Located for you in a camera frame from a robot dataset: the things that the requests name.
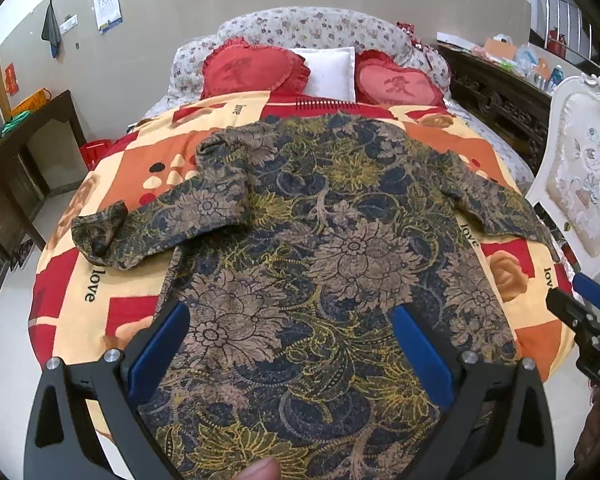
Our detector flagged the metal stair railing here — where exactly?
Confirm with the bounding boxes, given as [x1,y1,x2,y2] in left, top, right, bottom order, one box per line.
[538,0,600,68]

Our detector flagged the person's left hand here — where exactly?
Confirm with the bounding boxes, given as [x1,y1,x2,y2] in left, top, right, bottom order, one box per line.
[235,457,282,480]

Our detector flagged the red heart pillow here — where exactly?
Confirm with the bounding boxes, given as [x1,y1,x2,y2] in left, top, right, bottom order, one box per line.
[354,50,443,106]
[201,37,311,99]

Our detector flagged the white square pillow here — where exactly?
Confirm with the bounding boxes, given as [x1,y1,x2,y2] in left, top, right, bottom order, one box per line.
[292,47,355,102]

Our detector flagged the white ornate upholstered chair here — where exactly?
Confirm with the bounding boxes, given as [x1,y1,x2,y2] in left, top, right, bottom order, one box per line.
[526,74,600,278]

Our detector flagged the right red heart pillow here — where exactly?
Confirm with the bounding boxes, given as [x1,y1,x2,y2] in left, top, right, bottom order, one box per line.
[354,50,443,106]

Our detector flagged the left red heart pillow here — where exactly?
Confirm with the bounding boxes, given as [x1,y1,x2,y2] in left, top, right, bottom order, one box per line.
[201,37,311,99]

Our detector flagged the orange basket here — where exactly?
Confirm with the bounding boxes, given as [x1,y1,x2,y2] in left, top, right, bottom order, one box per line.
[12,88,53,118]

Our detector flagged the dark hanging cloth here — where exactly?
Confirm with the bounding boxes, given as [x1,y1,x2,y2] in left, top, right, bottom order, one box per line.
[41,1,62,58]

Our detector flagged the dark floral patterned shirt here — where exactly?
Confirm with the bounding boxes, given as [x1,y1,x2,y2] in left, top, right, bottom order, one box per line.
[71,114,550,479]

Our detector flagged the floral bed sheet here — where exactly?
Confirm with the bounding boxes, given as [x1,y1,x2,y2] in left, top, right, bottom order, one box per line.
[444,99,534,194]

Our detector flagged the green bundle on table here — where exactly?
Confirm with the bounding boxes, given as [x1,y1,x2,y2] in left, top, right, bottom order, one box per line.
[0,110,31,139]

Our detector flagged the orange red patchwork blanket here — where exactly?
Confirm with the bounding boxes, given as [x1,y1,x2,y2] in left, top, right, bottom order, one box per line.
[29,92,573,378]

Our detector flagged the dark wooden side table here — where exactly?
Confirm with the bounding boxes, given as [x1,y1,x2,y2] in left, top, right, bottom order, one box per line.
[0,90,86,249]

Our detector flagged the carved dark wooden cabinet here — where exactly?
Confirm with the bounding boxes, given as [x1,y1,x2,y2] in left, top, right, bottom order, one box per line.
[438,44,550,172]

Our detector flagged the red paper wall decoration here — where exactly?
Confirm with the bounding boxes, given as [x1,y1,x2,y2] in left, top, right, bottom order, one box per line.
[4,63,19,96]

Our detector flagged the black shoes on floor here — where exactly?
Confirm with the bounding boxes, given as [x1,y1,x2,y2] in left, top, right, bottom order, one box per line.
[9,238,34,271]

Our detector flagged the floral padded headboard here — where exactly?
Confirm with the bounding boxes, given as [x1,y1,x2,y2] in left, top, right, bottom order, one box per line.
[166,6,451,103]

